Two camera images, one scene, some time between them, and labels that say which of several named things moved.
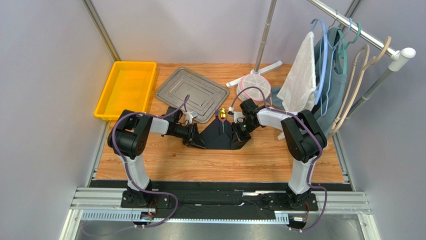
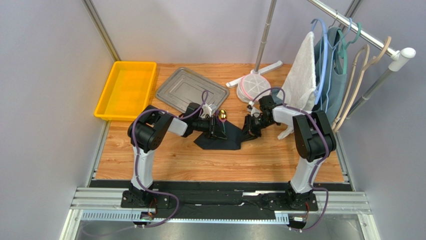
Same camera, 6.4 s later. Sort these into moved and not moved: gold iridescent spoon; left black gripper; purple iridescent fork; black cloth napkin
Moved: left black gripper
Not moved: gold iridescent spoon; black cloth napkin; purple iridescent fork
